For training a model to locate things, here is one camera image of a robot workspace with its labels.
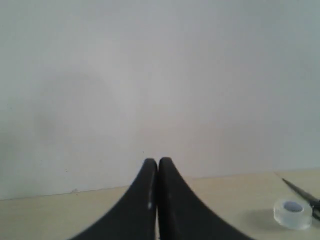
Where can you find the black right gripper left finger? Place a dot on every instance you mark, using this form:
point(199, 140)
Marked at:
point(133, 217)

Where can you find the clear tape roll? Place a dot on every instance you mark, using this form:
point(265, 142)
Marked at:
point(293, 214)

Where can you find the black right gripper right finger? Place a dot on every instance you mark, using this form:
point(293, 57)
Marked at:
point(182, 215)

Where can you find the black scissors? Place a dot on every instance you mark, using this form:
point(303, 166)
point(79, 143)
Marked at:
point(310, 199)

